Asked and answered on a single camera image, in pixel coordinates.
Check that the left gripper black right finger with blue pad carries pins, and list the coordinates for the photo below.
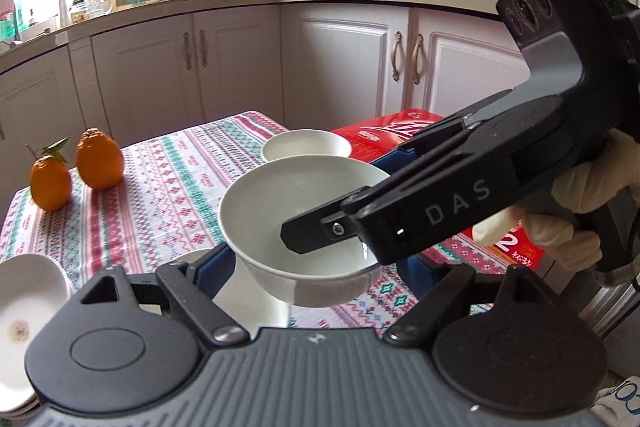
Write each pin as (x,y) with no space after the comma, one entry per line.
(505,341)

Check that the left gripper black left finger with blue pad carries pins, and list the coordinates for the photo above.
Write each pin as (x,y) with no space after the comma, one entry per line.
(126,343)

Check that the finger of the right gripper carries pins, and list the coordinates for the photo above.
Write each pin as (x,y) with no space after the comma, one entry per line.
(321,227)
(426,139)

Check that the large white bowl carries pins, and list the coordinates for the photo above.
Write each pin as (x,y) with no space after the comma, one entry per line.
(255,206)

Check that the small white bowl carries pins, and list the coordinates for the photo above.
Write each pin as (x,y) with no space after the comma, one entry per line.
(303,142)

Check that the white plate with stain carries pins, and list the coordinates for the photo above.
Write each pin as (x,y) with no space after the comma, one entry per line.
(33,288)

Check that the white kitchen cabinets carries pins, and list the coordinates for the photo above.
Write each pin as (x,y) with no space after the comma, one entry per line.
(306,65)

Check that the white gloved hand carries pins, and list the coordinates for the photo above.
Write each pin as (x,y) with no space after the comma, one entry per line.
(581,189)

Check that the red drink carton box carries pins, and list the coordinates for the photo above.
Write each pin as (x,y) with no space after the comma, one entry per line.
(375,137)

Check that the patterned red green tablecloth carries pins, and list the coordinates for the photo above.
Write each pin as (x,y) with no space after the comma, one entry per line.
(166,206)

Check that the bumpy orange fruit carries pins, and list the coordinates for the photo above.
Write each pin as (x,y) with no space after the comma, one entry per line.
(99,160)

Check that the orange with leaf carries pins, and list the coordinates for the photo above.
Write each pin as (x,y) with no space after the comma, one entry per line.
(50,183)

